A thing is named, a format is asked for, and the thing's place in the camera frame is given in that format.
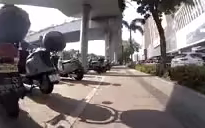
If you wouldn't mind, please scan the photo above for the parked scooter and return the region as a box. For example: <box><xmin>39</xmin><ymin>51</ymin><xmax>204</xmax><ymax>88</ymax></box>
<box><xmin>57</xmin><ymin>54</ymin><xmax>86</xmax><ymax>81</ymax></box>

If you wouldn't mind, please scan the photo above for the grey concrete viaduct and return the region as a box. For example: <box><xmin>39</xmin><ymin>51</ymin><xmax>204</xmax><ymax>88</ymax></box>
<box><xmin>0</xmin><ymin>0</ymin><xmax>126</xmax><ymax>73</ymax></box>

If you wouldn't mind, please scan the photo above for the dark paved parking strip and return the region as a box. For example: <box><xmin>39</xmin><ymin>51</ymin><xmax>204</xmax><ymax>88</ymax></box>
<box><xmin>18</xmin><ymin>71</ymin><xmax>104</xmax><ymax>128</ymax></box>

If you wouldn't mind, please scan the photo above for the grey paved path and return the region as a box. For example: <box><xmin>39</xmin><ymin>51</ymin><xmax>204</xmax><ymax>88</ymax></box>
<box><xmin>19</xmin><ymin>64</ymin><xmax>205</xmax><ymax>128</ymax></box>

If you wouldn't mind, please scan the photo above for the palm tree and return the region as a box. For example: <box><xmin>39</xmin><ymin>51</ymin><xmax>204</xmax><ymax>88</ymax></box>
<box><xmin>121</xmin><ymin>18</ymin><xmax>146</xmax><ymax>64</ymax></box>

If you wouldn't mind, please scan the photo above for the grey scooter with round box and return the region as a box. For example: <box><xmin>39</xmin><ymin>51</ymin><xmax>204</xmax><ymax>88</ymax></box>
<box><xmin>24</xmin><ymin>30</ymin><xmax>67</xmax><ymax>95</ymax></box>

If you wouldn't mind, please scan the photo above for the tree with leaning trunk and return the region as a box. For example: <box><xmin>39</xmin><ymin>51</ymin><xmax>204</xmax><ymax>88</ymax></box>
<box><xmin>133</xmin><ymin>0</ymin><xmax>194</xmax><ymax>78</ymax></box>

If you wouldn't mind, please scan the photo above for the white car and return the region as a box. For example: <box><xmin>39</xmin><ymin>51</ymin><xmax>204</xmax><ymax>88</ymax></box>
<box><xmin>169</xmin><ymin>51</ymin><xmax>204</xmax><ymax>68</ymax></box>

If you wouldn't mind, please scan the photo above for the green hedge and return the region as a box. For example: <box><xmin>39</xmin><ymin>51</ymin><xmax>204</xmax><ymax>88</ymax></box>
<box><xmin>128</xmin><ymin>62</ymin><xmax>205</xmax><ymax>96</ymax></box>

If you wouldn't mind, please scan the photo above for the pale kerb beside hedge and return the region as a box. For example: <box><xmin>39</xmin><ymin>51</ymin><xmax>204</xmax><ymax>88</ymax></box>
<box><xmin>149</xmin><ymin>73</ymin><xmax>205</xmax><ymax>103</ymax></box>

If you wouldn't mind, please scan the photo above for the motorcycle with large top box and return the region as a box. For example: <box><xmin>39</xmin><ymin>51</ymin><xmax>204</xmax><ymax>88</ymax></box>
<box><xmin>0</xmin><ymin>3</ymin><xmax>33</xmax><ymax>119</ymax></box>

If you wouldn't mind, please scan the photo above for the white building with grid windows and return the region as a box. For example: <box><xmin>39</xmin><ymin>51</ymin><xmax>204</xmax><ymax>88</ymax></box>
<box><xmin>141</xmin><ymin>0</ymin><xmax>205</xmax><ymax>63</ymax></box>

